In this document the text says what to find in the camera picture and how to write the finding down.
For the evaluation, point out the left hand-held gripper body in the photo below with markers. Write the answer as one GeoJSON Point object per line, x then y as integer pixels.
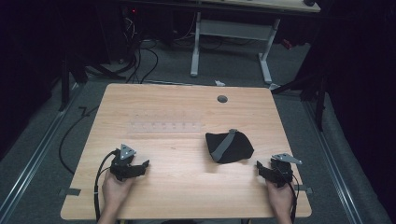
{"type": "Point", "coordinates": [122, 163]}

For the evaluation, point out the white paper scrap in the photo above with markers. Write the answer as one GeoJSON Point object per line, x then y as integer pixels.
{"type": "Point", "coordinates": [219, 83]}

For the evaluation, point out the white-framed desk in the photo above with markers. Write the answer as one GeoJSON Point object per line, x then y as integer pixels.
{"type": "Point", "coordinates": [236, 29]}

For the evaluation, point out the person's left hand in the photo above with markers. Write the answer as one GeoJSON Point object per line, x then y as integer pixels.
{"type": "Point", "coordinates": [115, 191]}

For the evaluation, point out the person's right hand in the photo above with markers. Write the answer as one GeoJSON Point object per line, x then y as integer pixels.
{"type": "Point", "coordinates": [280, 199]}

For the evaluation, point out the red object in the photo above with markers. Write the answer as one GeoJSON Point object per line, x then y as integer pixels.
{"type": "Point", "coordinates": [287, 44]}

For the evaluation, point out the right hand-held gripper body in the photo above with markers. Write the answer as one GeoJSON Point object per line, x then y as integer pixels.
{"type": "Point", "coordinates": [281, 169]}

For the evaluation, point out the black metal stand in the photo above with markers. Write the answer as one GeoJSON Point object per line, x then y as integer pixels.
{"type": "Point", "coordinates": [65, 84]}
{"type": "Point", "coordinates": [320, 102]}

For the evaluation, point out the metal floor rail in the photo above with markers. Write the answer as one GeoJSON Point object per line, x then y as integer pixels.
{"type": "Point", "coordinates": [34, 155]}
{"type": "Point", "coordinates": [333, 161]}

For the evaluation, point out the grey tape strip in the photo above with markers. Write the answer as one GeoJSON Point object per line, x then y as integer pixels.
{"type": "Point", "coordinates": [71, 192]}
{"type": "Point", "coordinates": [305, 189]}

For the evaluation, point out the clear plastic tube rack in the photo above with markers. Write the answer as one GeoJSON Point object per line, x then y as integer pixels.
{"type": "Point", "coordinates": [165, 127]}

